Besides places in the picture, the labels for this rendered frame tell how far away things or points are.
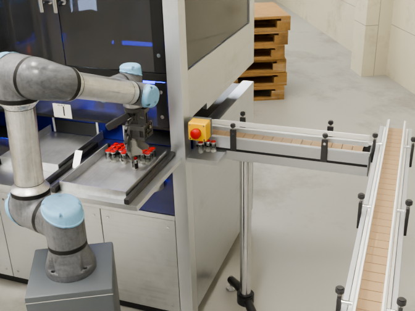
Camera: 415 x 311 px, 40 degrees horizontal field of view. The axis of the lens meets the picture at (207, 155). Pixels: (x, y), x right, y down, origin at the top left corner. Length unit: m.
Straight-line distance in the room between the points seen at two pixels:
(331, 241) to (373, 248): 1.71
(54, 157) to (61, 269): 0.70
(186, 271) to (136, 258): 0.24
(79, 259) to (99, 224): 0.85
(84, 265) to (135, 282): 0.93
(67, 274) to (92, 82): 0.56
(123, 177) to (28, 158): 0.49
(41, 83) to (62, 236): 0.44
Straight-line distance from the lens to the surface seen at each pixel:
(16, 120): 1.68
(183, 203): 2.34
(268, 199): 3.72
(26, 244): 2.90
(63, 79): 1.57
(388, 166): 2.09
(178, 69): 2.11
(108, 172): 2.16
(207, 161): 2.20
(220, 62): 2.53
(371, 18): 6.10
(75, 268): 1.75
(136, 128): 2.04
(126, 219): 2.50
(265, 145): 2.22
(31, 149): 1.72
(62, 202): 1.71
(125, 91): 1.76
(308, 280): 3.03
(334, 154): 2.18
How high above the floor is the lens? 1.83
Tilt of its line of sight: 25 degrees down
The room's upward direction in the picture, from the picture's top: 2 degrees counter-clockwise
